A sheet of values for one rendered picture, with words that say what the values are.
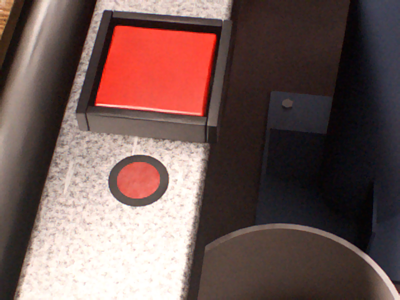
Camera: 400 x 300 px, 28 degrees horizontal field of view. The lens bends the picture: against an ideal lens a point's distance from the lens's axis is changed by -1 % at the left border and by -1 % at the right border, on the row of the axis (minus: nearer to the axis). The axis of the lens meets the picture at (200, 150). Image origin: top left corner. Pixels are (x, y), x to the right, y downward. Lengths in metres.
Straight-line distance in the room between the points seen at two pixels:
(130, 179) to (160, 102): 0.04
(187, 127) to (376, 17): 0.68
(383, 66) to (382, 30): 0.07
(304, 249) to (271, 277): 0.09
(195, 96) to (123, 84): 0.04
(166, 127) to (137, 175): 0.03
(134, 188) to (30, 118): 0.08
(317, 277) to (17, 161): 0.73
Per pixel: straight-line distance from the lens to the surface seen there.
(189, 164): 0.43
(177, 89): 0.45
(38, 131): 0.46
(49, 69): 0.48
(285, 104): 1.59
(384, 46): 1.11
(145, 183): 0.43
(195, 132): 0.43
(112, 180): 0.43
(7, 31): 0.49
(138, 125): 0.44
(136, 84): 0.45
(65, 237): 0.42
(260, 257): 1.10
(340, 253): 1.05
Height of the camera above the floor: 1.28
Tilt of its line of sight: 56 degrees down
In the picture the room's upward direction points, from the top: 2 degrees counter-clockwise
